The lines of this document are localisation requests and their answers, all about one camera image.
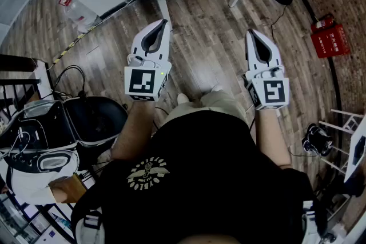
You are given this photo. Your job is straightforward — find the clear plastic water bottle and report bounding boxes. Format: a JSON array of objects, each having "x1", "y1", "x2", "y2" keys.
[{"x1": 58, "y1": 0, "x2": 100, "y2": 34}]

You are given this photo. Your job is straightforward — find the red fire extinguisher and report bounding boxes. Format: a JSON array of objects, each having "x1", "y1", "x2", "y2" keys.
[{"x1": 311, "y1": 14, "x2": 336, "y2": 33}]

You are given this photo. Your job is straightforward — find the black and white floor device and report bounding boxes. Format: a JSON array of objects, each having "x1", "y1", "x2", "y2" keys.
[{"x1": 301, "y1": 123, "x2": 334, "y2": 158}]

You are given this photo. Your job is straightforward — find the black fan cable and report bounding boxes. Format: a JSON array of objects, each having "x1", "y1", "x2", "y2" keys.
[{"x1": 269, "y1": 4, "x2": 288, "y2": 41}]

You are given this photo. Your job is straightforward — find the yellow black striped floor strip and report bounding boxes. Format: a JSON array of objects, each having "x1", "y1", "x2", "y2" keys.
[{"x1": 52, "y1": 23, "x2": 100, "y2": 67}]

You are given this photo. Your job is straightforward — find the black office chair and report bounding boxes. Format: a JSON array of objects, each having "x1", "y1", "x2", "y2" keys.
[{"x1": 63, "y1": 95, "x2": 129, "y2": 171}]

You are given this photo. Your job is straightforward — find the black cable loop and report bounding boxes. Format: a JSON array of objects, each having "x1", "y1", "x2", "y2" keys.
[{"x1": 51, "y1": 65, "x2": 86, "y2": 99}]

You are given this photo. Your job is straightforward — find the white side table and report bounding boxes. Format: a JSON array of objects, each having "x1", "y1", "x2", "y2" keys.
[{"x1": 344, "y1": 114, "x2": 366, "y2": 184}]

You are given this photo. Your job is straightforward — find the white wooden rack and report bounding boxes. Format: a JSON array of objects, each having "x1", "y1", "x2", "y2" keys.
[{"x1": 317, "y1": 107, "x2": 365, "y2": 175}]

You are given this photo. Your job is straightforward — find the white cloth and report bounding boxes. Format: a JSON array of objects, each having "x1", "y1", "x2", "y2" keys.
[{"x1": 5, "y1": 165, "x2": 79, "y2": 206}]

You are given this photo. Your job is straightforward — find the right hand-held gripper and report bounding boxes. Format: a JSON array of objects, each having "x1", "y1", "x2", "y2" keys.
[{"x1": 244, "y1": 29, "x2": 291, "y2": 111}]

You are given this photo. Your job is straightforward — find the black metal rack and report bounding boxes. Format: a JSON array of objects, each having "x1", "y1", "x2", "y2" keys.
[{"x1": 0, "y1": 53, "x2": 41, "y2": 121}]

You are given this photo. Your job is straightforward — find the person's left forearm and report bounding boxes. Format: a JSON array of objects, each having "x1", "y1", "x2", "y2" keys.
[{"x1": 110, "y1": 99, "x2": 157, "y2": 161}]

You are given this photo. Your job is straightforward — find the black flat device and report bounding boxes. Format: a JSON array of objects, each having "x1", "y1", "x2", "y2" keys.
[{"x1": 352, "y1": 135, "x2": 366, "y2": 166}]

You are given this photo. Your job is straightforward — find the person's right forearm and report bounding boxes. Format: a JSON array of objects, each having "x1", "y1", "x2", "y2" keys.
[{"x1": 254, "y1": 108, "x2": 293, "y2": 170}]

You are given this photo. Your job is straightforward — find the black machine with cables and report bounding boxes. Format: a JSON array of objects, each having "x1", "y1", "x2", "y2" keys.
[{"x1": 0, "y1": 99, "x2": 78, "y2": 175}]

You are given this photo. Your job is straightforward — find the person's beige trousers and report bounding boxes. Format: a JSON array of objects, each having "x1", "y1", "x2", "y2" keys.
[{"x1": 164, "y1": 90, "x2": 248, "y2": 126}]

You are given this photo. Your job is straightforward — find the person's black printed t-shirt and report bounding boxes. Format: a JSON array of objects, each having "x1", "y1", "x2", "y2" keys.
[{"x1": 70, "y1": 110, "x2": 328, "y2": 244}]

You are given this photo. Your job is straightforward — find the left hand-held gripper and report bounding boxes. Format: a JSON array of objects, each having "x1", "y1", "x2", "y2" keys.
[{"x1": 124, "y1": 19, "x2": 173, "y2": 102}]

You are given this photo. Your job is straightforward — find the red fire extinguisher box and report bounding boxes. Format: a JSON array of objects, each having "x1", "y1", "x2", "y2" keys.
[{"x1": 311, "y1": 24, "x2": 351, "y2": 59}]

